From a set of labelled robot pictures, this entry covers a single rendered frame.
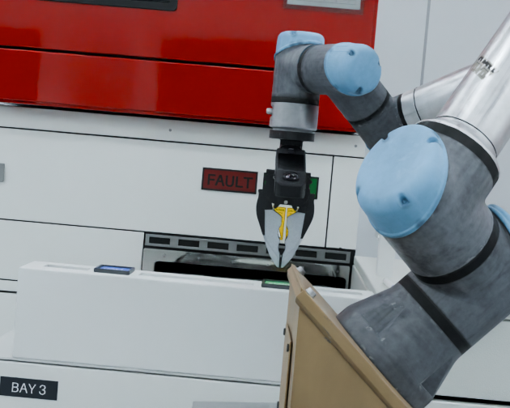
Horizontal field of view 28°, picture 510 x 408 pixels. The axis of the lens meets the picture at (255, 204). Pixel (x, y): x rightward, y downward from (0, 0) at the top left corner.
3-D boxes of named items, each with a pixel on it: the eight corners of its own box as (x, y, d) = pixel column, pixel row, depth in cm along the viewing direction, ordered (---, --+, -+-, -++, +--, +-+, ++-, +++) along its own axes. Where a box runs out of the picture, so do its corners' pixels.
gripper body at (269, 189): (308, 209, 165) (316, 134, 164) (309, 211, 156) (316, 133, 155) (261, 204, 165) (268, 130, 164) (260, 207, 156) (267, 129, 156)
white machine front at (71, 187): (-25, 286, 222) (-11, 104, 220) (348, 320, 219) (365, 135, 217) (-29, 288, 219) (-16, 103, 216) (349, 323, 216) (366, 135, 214)
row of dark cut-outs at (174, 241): (145, 244, 218) (146, 233, 218) (349, 263, 216) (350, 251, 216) (144, 244, 217) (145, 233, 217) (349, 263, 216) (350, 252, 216)
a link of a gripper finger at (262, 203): (283, 236, 159) (288, 181, 159) (283, 237, 157) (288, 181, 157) (253, 233, 159) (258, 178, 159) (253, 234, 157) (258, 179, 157)
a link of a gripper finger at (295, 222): (299, 265, 163) (304, 208, 163) (299, 269, 157) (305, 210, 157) (280, 264, 163) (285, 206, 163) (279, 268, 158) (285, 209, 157)
